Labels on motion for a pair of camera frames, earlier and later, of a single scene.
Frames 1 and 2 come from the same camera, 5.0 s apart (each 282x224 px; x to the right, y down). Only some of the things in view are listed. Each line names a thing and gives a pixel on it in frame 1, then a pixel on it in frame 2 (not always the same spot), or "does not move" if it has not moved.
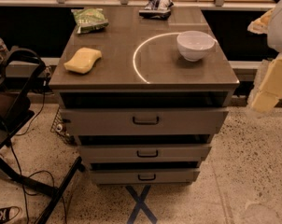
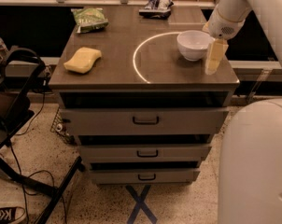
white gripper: [280, 28] -> [222, 26]
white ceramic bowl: [194, 45] does not move
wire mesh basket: [58, 128] does not move
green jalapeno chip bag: [89, 20] does not move
